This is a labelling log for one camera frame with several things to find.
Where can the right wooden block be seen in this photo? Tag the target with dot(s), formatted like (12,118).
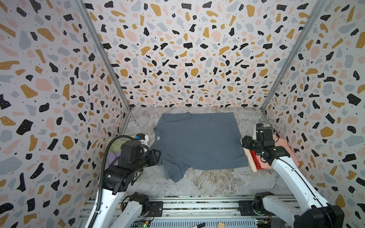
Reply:
(221,225)

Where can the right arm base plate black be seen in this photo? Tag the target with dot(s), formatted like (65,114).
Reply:
(245,208)

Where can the folded pink t-shirt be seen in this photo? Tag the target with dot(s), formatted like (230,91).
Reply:
(278,142)

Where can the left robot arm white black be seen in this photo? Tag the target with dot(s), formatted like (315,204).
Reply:
(113,184)

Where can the black marker pen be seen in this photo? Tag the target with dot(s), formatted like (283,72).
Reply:
(201,225)

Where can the right circuit board with wires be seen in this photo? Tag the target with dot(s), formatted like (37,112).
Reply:
(263,223)

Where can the aluminium rail frame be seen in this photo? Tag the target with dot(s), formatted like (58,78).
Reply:
(188,211)

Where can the folded beige t-shirt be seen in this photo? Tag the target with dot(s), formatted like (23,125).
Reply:
(250,160)

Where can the light green plastic basket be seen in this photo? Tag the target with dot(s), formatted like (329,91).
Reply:
(115,145)

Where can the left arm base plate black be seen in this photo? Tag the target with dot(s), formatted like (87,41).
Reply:
(154,208)

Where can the grey-blue t-shirt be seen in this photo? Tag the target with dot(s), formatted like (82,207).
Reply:
(200,141)

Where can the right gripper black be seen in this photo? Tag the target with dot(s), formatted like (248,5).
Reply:
(249,143)

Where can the lilac t-shirt in basket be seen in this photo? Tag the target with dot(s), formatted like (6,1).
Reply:
(112,158)

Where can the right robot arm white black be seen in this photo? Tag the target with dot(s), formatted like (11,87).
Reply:
(314,211)

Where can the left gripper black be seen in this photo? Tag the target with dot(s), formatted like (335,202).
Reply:
(155,158)

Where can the left circuit board green LED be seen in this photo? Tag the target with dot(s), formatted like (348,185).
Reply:
(141,224)

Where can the folded red t-shirt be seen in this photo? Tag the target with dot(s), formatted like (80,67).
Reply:
(256,160)

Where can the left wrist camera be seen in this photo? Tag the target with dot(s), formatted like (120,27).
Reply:
(142,137)

